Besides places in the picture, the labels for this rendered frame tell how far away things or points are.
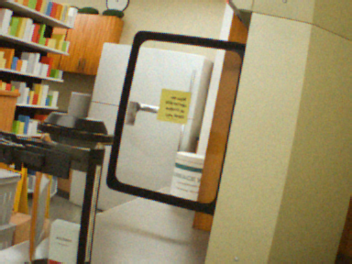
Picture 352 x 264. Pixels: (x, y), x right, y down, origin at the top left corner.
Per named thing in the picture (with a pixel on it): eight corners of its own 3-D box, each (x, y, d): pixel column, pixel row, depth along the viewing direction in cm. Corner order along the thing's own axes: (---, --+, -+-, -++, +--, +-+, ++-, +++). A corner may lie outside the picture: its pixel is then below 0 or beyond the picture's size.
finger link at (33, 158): (15, 147, 69) (4, 148, 66) (45, 155, 68) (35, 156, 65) (13, 159, 69) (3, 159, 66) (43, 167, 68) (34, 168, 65)
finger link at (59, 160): (27, 144, 69) (25, 144, 69) (72, 155, 68) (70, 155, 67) (25, 167, 69) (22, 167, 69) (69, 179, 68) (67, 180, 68)
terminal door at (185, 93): (222, 217, 135) (254, 45, 133) (104, 188, 144) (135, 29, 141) (223, 217, 136) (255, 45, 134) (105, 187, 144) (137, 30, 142)
